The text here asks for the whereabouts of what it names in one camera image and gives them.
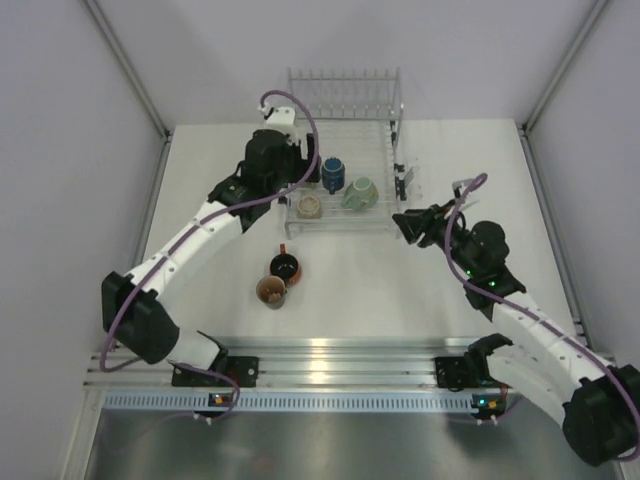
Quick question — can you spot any aluminium rail base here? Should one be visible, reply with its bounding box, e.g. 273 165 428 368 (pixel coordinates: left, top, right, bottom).
82 337 616 391

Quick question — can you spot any purple cable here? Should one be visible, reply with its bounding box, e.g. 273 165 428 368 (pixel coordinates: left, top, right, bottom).
100 89 321 426
444 173 639 461

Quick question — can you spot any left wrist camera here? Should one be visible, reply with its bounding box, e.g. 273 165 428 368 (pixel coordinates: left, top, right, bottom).
260 105 298 139

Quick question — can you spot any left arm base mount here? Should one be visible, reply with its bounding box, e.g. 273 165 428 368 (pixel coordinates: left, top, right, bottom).
171 355 260 388

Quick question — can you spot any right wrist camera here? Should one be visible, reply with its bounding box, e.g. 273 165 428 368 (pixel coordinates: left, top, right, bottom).
451 178 480 209

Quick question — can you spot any teal green cup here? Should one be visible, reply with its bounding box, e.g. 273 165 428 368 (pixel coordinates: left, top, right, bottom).
341 177 379 212

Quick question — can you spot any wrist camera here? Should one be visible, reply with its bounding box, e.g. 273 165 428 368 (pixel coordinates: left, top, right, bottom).
260 105 298 139
451 178 480 209

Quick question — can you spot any aluminium frame post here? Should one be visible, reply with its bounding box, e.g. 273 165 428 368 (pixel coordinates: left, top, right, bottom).
79 0 171 142
519 0 613 138

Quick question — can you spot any beige speckled cup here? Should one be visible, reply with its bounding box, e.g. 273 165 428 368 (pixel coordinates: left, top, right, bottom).
296 195 323 220

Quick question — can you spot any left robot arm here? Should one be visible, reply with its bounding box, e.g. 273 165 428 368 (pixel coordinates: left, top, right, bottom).
99 128 319 386

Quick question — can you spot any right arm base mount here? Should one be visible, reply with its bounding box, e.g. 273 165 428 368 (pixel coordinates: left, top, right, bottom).
434 356 490 392

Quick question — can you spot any left aluminium frame post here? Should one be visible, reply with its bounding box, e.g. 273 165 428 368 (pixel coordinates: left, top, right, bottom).
79 0 171 142

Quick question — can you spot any black and red mug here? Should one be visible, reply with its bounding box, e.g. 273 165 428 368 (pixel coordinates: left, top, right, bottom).
269 243 302 287

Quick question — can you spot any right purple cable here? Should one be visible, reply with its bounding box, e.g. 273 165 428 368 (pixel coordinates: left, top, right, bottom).
444 173 639 461

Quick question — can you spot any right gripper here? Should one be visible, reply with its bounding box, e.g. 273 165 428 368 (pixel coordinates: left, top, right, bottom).
394 198 480 278

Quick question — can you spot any metal wire dish rack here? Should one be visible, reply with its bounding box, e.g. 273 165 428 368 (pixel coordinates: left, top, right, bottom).
284 68 415 239

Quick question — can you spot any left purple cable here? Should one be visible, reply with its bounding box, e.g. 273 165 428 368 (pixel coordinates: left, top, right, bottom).
100 89 321 426

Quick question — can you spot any slotted cable duct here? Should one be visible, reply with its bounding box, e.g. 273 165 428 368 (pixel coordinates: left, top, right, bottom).
103 391 483 414

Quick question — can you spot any dark blue mug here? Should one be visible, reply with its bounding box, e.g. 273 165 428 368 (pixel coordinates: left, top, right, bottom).
321 157 346 195

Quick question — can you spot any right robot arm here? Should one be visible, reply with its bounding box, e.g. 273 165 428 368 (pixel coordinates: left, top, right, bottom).
392 203 639 466

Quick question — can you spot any right aluminium frame post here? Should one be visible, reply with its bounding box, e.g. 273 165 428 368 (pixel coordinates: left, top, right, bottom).
519 0 613 138

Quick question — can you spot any brown mug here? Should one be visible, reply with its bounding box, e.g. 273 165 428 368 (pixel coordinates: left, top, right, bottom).
256 275 287 310

